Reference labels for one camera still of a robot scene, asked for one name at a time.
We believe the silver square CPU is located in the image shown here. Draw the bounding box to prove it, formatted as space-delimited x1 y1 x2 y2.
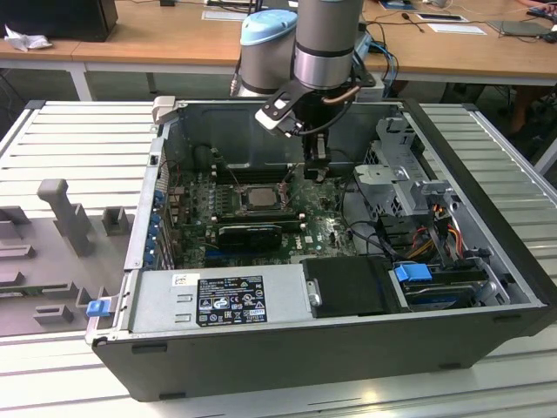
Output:
241 187 282 208

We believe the grey parts rack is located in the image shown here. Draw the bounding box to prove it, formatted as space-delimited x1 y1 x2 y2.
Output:
0 178 136 339

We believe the CPU socket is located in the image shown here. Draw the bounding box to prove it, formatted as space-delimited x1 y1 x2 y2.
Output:
234 185 293 215

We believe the blue cable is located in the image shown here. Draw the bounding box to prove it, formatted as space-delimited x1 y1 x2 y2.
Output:
369 41 399 84

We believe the thin wire locking lever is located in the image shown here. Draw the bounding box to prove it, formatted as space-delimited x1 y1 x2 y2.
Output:
281 163 304 186
226 166 244 192

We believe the black open PC case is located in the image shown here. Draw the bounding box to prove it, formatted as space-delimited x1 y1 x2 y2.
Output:
84 96 557 404

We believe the hard disk in blue carrier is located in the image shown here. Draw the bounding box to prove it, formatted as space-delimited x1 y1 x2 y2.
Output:
393 260 488 313

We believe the white paper sheet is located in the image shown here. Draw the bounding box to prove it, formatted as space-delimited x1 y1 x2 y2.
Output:
426 22 487 36

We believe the grey power supply unit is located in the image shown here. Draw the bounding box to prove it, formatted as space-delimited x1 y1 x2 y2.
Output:
130 266 312 334

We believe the grey closed laptop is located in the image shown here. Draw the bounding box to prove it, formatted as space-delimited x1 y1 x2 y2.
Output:
487 19 557 38

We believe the grey metal drive cage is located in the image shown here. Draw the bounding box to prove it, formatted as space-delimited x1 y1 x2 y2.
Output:
352 115 462 227

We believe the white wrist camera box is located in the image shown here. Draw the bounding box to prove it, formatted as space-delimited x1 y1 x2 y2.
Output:
254 89 301 138

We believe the black RAM slot row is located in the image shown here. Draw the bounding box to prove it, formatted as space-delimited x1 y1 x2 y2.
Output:
215 163 304 184
215 208 301 227

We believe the black computer box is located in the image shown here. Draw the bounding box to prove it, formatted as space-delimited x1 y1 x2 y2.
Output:
0 0 118 44

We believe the crumpled white paper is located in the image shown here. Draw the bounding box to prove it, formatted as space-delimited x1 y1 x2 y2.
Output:
3 24 53 52

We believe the green motherboard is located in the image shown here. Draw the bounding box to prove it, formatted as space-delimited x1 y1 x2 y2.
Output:
167 167 384 269

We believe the black expansion card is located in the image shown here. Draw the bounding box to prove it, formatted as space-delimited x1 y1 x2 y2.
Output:
217 224 282 252

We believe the light grey case handle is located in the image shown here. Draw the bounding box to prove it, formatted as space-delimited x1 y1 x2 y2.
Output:
151 96 189 127

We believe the long wooden desk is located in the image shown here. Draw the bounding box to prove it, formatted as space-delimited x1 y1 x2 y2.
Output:
0 0 557 86

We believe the white framed tablet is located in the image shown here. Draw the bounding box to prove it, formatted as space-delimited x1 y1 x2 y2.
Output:
415 12 469 23

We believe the yellow orange wire bundle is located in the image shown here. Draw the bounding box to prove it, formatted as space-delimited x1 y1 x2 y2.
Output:
408 208 466 262

